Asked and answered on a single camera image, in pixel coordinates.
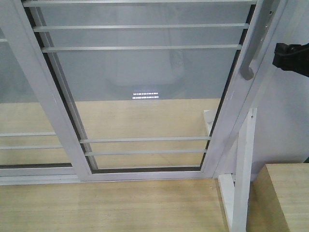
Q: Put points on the white sliding transparent door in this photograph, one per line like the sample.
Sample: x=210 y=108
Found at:
x=238 y=100

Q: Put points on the white fixed glass panel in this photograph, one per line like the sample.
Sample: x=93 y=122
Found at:
x=29 y=146

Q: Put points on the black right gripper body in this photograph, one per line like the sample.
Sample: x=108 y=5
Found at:
x=292 y=57

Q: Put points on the light wooden box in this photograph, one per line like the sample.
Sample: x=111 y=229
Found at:
x=282 y=192

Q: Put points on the grey door handle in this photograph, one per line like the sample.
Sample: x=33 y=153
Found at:
x=253 y=48

